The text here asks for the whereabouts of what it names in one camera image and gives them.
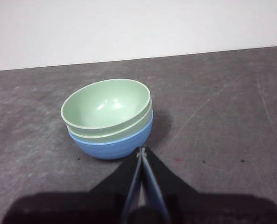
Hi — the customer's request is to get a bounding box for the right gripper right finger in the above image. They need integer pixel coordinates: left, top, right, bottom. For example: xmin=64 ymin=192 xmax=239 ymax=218
xmin=141 ymin=147 xmax=198 ymax=221

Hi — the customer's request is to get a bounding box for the green ribbed bowl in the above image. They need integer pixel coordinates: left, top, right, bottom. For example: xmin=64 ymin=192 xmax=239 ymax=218
xmin=60 ymin=78 xmax=152 ymax=130
xmin=66 ymin=98 xmax=152 ymax=143

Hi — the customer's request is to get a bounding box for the blue ribbed bowl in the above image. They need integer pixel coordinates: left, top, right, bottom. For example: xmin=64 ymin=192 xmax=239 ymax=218
xmin=68 ymin=109 xmax=154 ymax=161

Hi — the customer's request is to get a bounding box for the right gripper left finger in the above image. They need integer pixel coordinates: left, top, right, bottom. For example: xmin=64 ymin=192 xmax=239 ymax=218
xmin=89 ymin=149 xmax=142 ymax=222

